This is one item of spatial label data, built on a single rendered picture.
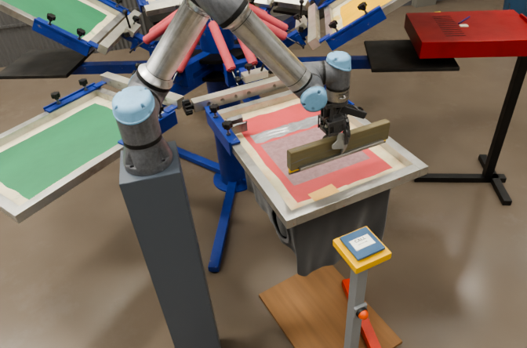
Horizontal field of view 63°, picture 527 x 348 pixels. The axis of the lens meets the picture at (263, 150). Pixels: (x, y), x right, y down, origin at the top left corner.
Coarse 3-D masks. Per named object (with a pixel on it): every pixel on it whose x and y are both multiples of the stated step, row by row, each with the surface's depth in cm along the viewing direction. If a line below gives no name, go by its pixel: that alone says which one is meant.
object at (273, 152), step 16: (272, 112) 200; (256, 128) 190; (272, 128) 189; (256, 144) 180; (272, 144) 179; (288, 144) 178; (272, 160) 170; (288, 176) 161; (304, 176) 161; (320, 176) 160; (336, 176) 160; (304, 192) 154
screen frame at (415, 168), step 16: (272, 96) 205; (288, 96) 207; (224, 112) 196; (240, 112) 200; (240, 144) 174; (384, 144) 170; (240, 160) 168; (400, 160) 164; (416, 160) 159; (256, 176) 157; (384, 176) 152; (400, 176) 152; (416, 176) 156; (272, 192) 149; (352, 192) 147; (368, 192) 148; (272, 208) 148; (288, 208) 142; (304, 208) 142; (320, 208) 142; (336, 208) 146; (288, 224) 139
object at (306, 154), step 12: (384, 120) 155; (360, 132) 150; (372, 132) 152; (384, 132) 155; (312, 144) 144; (324, 144) 145; (348, 144) 150; (360, 144) 153; (288, 156) 143; (300, 156) 143; (312, 156) 146; (324, 156) 148
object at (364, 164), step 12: (288, 108) 202; (300, 108) 202; (288, 120) 194; (300, 120) 193; (300, 132) 185; (312, 132) 184; (324, 132) 184; (348, 156) 169; (360, 156) 169; (372, 156) 168; (336, 168) 164; (348, 168) 163; (360, 168) 163; (372, 168) 162; (384, 168) 162; (348, 180) 157
